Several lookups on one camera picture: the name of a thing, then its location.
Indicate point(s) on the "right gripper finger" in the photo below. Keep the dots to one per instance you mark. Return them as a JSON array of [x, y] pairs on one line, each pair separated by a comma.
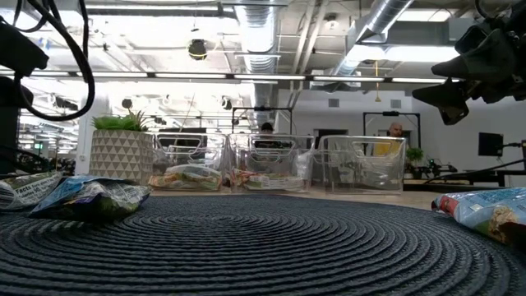
[[450, 98], [485, 59]]

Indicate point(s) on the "blue granola bar red ends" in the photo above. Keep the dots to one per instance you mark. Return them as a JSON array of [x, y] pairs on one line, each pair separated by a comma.
[[489, 214]]

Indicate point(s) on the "red and green granola bar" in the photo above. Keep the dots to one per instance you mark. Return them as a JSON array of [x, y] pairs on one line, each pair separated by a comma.
[[271, 183]]

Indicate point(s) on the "white and green granola bar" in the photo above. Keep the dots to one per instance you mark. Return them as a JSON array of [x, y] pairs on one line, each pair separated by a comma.
[[195, 169]]

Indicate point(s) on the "orange and green granola bar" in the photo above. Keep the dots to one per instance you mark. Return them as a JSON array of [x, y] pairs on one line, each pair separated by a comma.
[[185, 183]]

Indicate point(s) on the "blue and green granola bar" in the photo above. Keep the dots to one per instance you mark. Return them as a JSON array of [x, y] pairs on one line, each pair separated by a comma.
[[24, 189]]

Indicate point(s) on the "black background robot arm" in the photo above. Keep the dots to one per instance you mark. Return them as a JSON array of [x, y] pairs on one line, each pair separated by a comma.
[[437, 167]]

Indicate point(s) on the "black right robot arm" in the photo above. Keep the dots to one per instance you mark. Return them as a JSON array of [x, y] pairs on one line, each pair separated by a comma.
[[518, 61]]

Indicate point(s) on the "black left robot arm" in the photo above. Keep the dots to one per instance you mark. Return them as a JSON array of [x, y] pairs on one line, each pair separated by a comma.
[[16, 49]]

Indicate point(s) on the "black monitor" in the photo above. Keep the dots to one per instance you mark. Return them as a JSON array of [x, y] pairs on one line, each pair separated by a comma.
[[491, 144]]

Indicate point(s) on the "green background plant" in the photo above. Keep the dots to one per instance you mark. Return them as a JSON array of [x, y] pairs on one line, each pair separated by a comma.
[[414, 154]]

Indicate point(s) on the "person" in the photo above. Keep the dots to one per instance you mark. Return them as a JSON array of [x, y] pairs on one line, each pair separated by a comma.
[[267, 127], [394, 135]]

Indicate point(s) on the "clear plastic bin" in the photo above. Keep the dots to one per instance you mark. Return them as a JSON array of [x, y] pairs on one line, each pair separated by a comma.
[[341, 164], [213, 144], [306, 158]]

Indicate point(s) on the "round dark woven placemat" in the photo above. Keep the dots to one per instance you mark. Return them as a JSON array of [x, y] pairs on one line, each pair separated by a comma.
[[263, 255]]

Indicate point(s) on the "round black ceiling lamp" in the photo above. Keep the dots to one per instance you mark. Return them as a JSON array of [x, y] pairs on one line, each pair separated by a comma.
[[197, 49]]

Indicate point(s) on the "long light strip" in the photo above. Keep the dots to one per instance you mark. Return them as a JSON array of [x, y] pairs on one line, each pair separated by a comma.
[[189, 75]]

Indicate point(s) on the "succulent in patterned pot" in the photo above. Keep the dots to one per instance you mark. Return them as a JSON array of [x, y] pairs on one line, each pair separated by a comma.
[[121, 158]]

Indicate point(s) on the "black background frame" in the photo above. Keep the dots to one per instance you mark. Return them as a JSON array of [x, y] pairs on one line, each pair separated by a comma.
[[263, 109], [390, 113]]

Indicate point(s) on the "black aluminium rig frame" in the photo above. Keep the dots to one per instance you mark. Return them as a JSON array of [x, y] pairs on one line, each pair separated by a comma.
[[452, 187]]

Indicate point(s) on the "silver ventilation duct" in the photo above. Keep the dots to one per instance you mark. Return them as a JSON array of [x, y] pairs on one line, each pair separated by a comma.
[[259, 37], [386, 16]]

